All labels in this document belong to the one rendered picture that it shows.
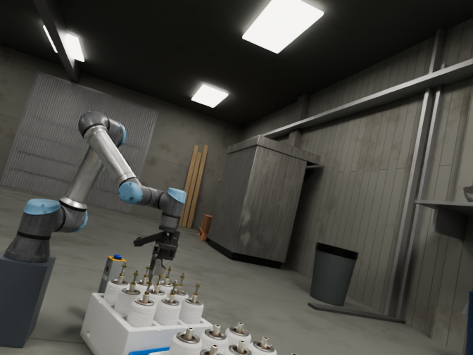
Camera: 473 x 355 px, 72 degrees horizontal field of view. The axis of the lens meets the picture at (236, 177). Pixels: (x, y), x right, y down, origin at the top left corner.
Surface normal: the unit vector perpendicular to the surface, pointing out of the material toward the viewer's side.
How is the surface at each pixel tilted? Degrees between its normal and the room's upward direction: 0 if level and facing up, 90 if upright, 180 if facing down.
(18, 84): 90
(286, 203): 90
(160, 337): 90
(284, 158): 90
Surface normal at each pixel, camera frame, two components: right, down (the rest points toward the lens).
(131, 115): 0.33, -0.03
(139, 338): 0.67, 0.08
